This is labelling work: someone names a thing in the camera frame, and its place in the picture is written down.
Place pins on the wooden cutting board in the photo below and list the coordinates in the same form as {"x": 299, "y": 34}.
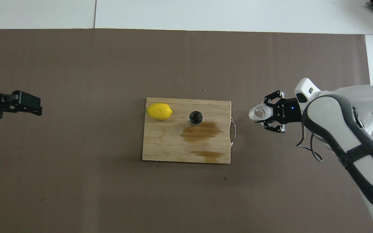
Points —
{"x": 173, "y": 142}

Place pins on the steel double jigger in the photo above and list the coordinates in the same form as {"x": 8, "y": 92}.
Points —
{"x": 195, "y": 118}

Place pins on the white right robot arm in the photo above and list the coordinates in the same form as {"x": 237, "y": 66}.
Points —
{"x": 351, "y": 106}

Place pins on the brown paper table mat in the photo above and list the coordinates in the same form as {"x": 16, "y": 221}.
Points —
{"x": 108, "y": 194}

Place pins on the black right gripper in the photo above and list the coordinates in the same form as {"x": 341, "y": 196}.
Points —
{"x": 287, "y": 111}

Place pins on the small clear glass cup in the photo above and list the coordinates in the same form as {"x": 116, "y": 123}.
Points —
{"x": 254, "y": 113}

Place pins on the yellow lemon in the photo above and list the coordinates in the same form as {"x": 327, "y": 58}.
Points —
{"x": 159, "y": 111}

